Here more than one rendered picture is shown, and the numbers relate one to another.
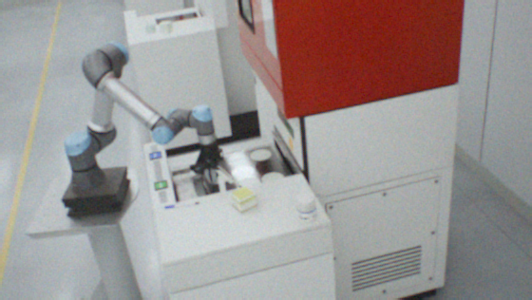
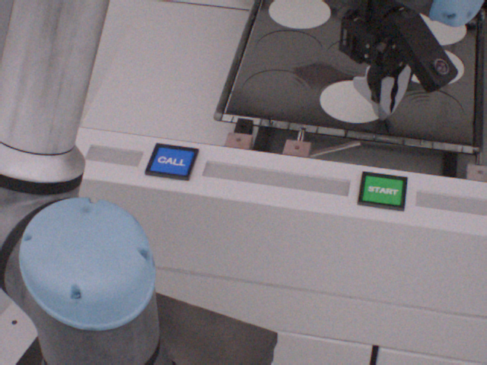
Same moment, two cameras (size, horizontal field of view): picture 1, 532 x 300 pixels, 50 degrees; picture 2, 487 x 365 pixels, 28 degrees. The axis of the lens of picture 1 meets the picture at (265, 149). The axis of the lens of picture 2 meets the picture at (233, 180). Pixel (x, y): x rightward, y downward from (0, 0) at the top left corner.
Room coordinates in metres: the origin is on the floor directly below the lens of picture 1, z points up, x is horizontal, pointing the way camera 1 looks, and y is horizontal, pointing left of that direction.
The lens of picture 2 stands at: (1.83, 1.33, 1.77)
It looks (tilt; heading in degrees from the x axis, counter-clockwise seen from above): 42 degrees down; 292
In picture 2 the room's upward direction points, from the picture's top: 1 degrees clockwise
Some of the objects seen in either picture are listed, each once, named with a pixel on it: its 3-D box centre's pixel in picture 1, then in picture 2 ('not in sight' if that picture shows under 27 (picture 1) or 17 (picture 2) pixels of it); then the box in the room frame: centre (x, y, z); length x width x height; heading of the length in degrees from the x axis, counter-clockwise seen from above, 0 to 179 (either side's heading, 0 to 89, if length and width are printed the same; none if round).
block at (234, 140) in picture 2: (180, 169); (234, 159); (2.21, 0.40, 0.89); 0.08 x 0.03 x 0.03; 101
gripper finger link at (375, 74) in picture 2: not in sight; (381, 73); (2.06, 0.26, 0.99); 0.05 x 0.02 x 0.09; 64
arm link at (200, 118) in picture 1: (202, 120); not in sight; (2.06, 0.24, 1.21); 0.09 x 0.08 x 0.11; 64
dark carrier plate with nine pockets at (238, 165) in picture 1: (243, 172); (359, 58); (2.12, 0.11, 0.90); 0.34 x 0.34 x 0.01; 11
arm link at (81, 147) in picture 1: (80, 149); (87, 284); (2.19, 0.81, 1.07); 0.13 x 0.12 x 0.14; 154
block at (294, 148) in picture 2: (182, 178); (294, 167); (2.13, 0.38, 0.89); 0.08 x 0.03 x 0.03; 101
